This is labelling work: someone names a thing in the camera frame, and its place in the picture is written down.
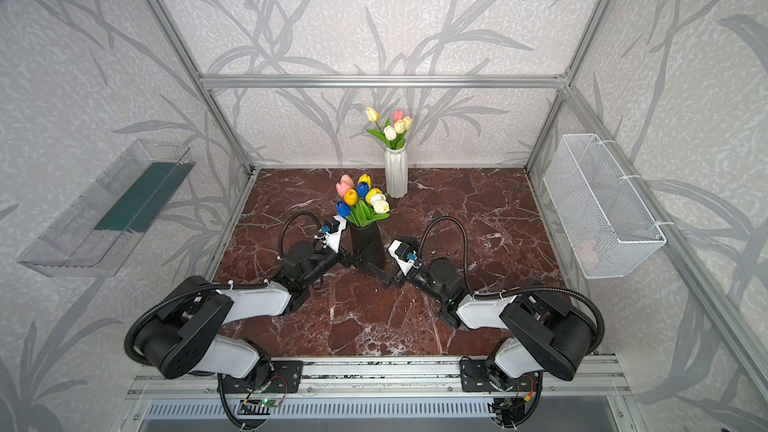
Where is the black cone vase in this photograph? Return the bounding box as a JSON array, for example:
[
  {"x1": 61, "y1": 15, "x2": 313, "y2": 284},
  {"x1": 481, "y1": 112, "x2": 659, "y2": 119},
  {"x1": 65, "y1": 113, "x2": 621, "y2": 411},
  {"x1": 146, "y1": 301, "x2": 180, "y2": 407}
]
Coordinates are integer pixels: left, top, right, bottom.
[{"x1": 350, "y1": 222, "x2": 387, "y2": 273}]

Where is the orange yellow tulip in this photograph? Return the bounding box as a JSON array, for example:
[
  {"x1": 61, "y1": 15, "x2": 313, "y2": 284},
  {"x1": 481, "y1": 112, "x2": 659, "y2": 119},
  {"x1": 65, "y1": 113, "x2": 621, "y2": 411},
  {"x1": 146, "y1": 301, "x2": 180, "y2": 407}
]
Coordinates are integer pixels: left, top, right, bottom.
[{"x1": 343, "y1": 188, "x2": 359, "y2": 207}]

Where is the pale blue white tulip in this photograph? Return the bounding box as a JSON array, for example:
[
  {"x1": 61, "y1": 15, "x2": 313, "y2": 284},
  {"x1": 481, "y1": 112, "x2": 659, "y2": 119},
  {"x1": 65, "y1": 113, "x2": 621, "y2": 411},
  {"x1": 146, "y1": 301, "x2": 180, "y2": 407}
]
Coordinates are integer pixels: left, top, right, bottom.
[{"x1": 369, "y1": 193, "x2": 387, "y2": 206}]

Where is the light pink tulip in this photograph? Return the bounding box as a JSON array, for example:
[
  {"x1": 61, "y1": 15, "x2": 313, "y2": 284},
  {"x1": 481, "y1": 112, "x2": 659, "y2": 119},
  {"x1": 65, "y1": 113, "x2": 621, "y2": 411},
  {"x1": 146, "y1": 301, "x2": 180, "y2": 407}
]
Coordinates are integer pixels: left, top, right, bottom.
[{"x1": 341, "y1": 175, "x2": 355, "y2": 187}]

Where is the white ribbed ceramic vase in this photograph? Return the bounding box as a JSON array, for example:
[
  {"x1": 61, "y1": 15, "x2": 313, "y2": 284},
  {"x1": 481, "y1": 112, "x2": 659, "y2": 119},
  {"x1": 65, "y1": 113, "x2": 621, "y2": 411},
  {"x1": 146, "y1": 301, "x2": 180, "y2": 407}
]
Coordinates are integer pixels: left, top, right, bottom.
[{"x1": 385, "y1": 148, "x2": 408, "y2": 199}]

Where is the tall cream tulip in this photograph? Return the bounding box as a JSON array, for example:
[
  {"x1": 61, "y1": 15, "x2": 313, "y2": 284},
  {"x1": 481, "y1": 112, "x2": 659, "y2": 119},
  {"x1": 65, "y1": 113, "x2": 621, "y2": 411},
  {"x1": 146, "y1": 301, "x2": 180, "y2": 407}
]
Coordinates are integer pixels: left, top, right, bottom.
[{"x1": 393, "y1": 119, "x2": 407, "y2": 134}]

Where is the pale yellow tulip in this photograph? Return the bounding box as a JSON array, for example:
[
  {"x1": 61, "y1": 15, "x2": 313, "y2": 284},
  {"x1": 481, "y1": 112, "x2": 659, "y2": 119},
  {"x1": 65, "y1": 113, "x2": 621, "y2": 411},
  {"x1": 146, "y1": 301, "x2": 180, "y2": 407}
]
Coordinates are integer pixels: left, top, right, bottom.
[{"x1": 365, "y1": 107, "x2": 390, "y2": 148}]

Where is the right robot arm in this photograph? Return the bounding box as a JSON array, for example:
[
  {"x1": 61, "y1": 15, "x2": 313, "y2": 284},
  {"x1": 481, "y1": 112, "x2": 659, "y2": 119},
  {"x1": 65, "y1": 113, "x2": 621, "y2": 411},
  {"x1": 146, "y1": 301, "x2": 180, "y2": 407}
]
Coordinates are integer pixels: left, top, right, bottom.
[{"x1": 367, "y1": 216, "x2": 605, "y2": 388}]

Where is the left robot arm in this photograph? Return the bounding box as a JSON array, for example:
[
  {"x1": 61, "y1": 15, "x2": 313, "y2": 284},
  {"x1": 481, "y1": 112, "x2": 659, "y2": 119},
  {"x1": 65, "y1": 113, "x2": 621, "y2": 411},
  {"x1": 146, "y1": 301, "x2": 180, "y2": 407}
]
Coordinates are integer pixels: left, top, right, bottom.
[{"x1": 123, "y1": 215, "x2": 374, "y2": 379}]

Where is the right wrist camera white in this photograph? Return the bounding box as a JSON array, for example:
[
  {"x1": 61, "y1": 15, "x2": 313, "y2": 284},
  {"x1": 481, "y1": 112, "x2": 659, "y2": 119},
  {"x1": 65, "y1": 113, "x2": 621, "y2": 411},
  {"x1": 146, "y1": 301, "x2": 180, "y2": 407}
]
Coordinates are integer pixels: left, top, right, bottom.
[{"x1": 388, "y1": 240, "x2": 418, "y2": 277}]

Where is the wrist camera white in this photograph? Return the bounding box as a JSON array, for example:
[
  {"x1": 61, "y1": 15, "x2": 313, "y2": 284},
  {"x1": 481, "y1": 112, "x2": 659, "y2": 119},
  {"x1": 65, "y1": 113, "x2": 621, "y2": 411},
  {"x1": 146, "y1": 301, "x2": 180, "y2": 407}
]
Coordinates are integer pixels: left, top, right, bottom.
[
  {"x1": 388, "y1": 240, "x2": 418, "y2": 277},
  {"x1": 318, "y1": 215, "x2": 347, "y2": 253}
]

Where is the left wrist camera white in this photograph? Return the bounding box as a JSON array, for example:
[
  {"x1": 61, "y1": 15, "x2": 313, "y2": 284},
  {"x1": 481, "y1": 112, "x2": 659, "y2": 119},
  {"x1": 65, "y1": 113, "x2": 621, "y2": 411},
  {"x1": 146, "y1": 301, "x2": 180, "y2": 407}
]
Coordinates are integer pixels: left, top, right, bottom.
[{"x1": 318, "y1": 215, "x2": 347, "y2": 253}]

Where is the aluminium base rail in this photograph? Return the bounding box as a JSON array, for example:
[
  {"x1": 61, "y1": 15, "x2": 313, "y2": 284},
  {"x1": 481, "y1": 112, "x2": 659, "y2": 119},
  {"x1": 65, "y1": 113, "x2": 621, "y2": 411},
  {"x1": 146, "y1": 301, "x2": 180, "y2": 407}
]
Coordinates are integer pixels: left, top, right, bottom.
[{"x1": 126, "y1": 355, "x2": 631, "y2": 400}]

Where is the white wire mesh basket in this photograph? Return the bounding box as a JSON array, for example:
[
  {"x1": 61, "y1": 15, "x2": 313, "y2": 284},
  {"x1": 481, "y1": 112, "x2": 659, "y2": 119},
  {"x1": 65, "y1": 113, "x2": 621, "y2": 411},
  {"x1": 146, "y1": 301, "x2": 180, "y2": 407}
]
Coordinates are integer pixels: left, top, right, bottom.
[{"x1": 544, "y1": 133, "x2": 666, "y2": 279}]

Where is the clear plastic wall shelf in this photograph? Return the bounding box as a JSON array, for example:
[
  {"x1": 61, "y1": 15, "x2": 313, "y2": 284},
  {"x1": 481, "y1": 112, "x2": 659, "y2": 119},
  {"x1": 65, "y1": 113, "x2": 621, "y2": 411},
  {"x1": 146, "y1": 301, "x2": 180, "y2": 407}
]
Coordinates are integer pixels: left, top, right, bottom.
[{"x1": 18, "y1": 139, "x2": 195, "y2": 278}]

